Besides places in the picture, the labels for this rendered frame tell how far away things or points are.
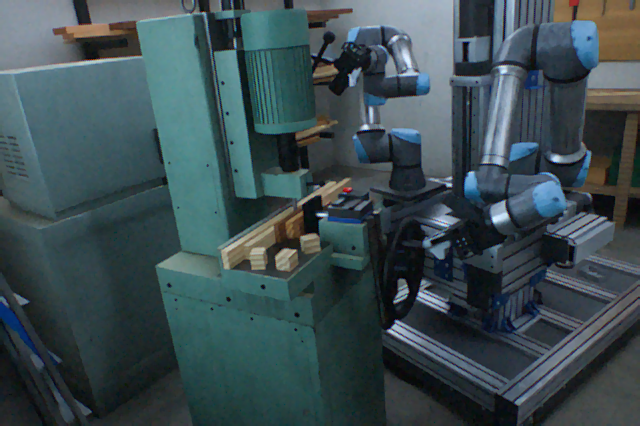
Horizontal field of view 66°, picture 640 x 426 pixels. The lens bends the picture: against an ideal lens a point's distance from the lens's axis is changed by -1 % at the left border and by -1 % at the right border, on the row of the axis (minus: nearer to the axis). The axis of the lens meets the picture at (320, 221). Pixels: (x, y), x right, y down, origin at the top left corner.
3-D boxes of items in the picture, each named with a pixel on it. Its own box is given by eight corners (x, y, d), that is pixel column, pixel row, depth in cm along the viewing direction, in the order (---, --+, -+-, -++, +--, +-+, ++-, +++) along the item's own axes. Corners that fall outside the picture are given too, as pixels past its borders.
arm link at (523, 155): (502, 177, 172) (503, 139, 167) (543, 180, 165) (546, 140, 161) (493, 188, 163) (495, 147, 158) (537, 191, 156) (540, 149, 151)
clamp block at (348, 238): (363, 258, 134) (362, 227, 131) (319, 251, 140) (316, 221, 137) (385, 237, 146) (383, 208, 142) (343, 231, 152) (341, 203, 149)
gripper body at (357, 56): (342, 41, 146) (359, 39, 155) (328, 66, 150) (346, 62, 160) (362, 57, 144) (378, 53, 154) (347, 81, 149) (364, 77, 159)
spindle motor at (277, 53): (296, 136, 130) (283, 8, 119) (242, 135, 139) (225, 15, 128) (328, 123, 144) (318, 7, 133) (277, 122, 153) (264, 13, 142)
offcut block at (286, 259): (290, 271, 124) (288, 257, 122) (276, 269, 125) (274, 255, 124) (299, 263, 127) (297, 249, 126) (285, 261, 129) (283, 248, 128)
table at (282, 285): (324, 310, 117) (321, 288, 114) (222, 288, 131) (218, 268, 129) (411, 218, 165) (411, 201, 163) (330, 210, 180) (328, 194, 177)
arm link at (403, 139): (424, 164, 196) (423, 130, 191) (390, 167, 197) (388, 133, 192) (419, 157, 207) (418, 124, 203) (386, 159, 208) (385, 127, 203)
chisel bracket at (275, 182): (302, 204, 144) (299, 175, 141) (262, 200, 151) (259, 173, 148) (315, 196, 150) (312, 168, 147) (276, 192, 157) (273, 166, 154)
